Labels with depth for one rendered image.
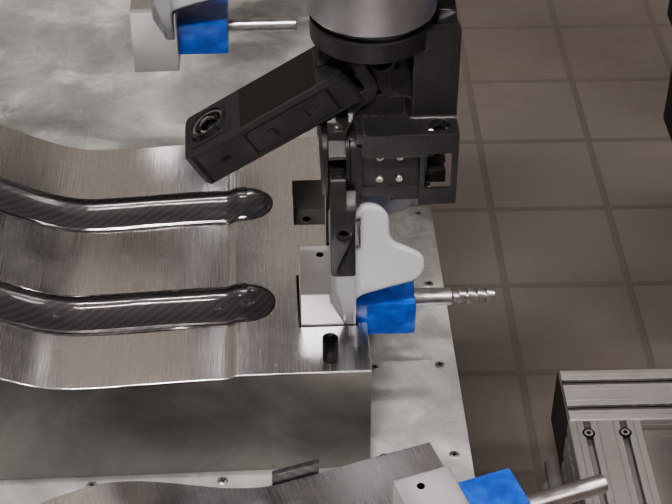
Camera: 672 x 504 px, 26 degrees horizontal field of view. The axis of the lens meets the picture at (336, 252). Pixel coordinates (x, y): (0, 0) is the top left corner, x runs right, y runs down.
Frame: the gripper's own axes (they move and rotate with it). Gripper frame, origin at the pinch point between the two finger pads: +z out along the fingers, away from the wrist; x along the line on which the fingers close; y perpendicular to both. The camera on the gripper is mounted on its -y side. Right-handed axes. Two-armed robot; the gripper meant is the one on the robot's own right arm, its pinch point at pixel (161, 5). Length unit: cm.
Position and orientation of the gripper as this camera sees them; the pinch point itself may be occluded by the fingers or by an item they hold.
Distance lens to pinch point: 118.2
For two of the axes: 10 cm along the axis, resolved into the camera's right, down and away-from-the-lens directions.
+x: -0.5, -6.4, 7.7
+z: 0.0, 7.7, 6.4
